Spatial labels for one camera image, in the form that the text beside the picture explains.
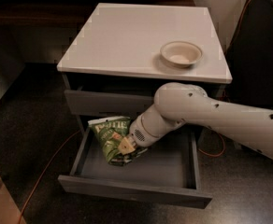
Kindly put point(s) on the green jalapeno chip bag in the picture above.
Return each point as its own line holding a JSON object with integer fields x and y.
{"x": 109, "y": 132}

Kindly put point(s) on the beige paper bowl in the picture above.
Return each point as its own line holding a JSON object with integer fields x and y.
{"x": 181, "y": 53}

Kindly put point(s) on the open grey middle drawer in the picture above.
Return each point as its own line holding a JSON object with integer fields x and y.
{"x": 167, "y": 173}

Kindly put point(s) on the dark wooden shelf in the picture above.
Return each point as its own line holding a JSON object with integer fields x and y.
{"x": 64, "y": 13}

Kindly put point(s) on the tan cardboard board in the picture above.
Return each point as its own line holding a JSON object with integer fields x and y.
{"x": 9, "y": 211}

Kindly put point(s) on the grey top drawer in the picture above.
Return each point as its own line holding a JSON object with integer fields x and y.
{"x": 105, "y": 104}

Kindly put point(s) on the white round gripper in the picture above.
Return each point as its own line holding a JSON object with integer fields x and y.
{"x": 138, "y": 132}

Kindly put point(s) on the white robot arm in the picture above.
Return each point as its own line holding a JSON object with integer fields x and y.
{"x": 178, "y": 104}

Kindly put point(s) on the grey drawer cabinet white top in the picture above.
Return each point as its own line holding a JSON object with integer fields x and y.
{"x": 118, "y": 50}

